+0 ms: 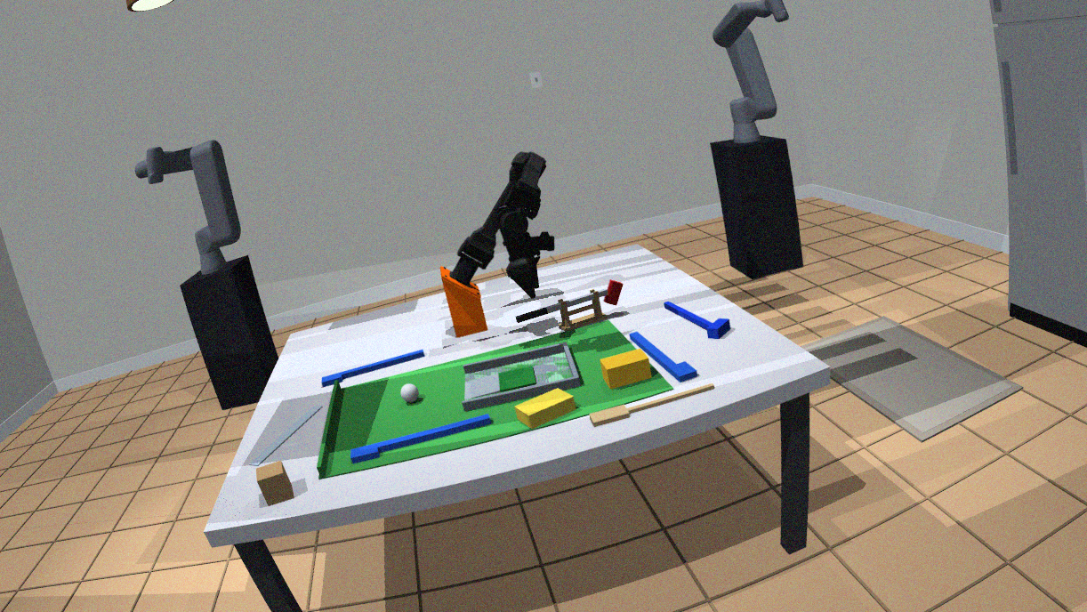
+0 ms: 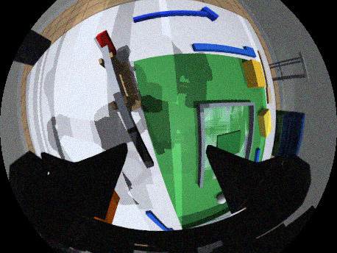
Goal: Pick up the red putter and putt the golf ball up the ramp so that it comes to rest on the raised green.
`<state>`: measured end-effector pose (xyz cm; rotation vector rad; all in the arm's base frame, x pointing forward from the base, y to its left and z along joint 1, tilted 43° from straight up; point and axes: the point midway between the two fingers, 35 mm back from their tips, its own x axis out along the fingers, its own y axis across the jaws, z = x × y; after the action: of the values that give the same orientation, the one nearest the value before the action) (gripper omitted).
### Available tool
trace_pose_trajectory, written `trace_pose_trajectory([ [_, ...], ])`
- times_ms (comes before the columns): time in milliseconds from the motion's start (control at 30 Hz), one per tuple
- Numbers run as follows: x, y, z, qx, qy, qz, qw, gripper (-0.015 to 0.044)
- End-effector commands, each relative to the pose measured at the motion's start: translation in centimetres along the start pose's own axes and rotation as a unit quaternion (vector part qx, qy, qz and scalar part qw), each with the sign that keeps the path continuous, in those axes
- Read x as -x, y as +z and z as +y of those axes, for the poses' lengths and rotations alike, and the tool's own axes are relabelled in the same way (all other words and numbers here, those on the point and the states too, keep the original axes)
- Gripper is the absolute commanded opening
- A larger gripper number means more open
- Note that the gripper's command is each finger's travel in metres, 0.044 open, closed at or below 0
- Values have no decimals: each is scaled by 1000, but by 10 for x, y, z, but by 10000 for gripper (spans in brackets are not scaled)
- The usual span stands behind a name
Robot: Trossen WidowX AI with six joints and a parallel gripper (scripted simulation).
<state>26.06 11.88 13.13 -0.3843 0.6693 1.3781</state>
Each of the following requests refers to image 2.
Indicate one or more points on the white golf ball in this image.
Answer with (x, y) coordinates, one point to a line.
(221, 199)

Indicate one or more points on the green flat mat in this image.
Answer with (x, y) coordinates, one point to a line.
(170, 87)

